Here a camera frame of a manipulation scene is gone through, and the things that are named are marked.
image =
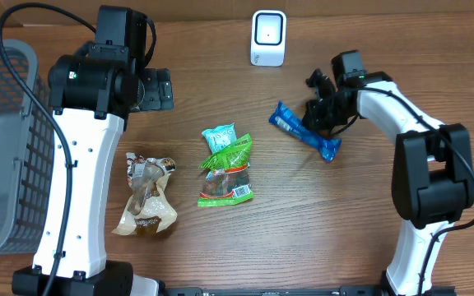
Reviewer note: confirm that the blue snack bar wrapper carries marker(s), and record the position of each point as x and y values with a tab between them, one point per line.
288	122

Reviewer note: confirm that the grey plastic mesh basket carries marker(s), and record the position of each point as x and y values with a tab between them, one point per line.
26	159

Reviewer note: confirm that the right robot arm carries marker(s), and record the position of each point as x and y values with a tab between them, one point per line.
433	179

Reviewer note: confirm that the green packet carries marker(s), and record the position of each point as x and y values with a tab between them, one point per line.
228	182

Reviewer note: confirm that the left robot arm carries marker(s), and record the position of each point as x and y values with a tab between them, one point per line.
92	93

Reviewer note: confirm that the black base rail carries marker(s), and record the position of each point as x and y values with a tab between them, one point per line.
346	290

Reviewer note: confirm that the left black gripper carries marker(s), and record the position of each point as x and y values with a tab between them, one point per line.
160	90

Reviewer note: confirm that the white barcode scanner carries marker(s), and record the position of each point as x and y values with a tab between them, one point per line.
268	38

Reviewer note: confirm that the beige snack bag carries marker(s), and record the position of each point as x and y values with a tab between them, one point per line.
147	211

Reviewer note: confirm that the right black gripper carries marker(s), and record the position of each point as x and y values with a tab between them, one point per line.
312	120

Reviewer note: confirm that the teal snack packet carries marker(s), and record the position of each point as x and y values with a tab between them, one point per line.
220	137

